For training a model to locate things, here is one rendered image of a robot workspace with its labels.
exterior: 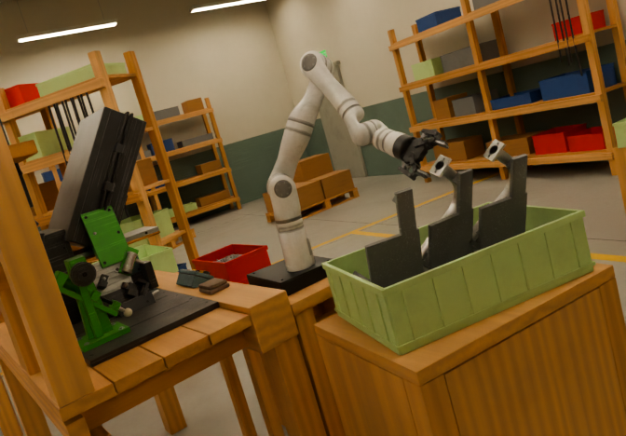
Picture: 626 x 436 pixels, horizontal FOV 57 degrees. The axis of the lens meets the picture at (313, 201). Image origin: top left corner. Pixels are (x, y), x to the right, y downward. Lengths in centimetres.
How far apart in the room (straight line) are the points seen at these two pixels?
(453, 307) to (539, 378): 29
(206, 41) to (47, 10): 288
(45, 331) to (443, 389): 95
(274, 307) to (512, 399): 71
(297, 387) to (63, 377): 70
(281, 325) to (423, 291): 55
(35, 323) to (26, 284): 10
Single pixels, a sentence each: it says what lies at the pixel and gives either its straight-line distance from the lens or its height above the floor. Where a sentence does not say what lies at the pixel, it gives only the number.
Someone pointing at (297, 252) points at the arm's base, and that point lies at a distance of 196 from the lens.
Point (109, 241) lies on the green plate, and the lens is 223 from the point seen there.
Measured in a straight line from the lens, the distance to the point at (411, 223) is 149.
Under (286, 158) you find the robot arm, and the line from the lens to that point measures 198.
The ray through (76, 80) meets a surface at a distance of 510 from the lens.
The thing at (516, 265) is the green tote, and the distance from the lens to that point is 157.
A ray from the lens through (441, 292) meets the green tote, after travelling 146.
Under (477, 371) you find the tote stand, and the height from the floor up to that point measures 72.
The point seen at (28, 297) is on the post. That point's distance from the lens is 155.
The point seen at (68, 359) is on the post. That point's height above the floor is 98.
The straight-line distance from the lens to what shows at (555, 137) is 683.
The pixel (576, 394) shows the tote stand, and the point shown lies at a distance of 173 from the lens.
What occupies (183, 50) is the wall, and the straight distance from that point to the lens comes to 1192.
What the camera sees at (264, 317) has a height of 85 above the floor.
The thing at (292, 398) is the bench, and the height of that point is 57.
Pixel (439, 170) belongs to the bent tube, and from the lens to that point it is 154.
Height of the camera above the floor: 140
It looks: 8 degrees down
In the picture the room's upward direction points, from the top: 16 degrees counter-clockwise
